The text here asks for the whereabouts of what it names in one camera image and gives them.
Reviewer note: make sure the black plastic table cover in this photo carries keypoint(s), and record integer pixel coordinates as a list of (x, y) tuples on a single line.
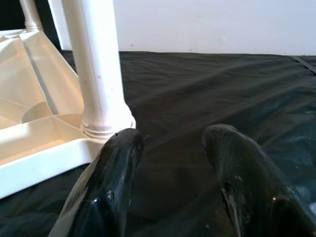
[(197, 86)]

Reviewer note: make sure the white board panel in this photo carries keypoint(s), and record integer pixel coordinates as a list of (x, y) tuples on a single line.
[(197, 24)]

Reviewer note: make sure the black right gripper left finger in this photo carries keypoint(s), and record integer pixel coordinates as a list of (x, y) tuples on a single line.
[(106, 192)]

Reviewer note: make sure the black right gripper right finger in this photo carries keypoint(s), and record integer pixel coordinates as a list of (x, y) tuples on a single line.
[(259, 192)]

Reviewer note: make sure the white plastic table top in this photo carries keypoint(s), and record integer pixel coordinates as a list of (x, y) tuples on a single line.
[(37, 153)]

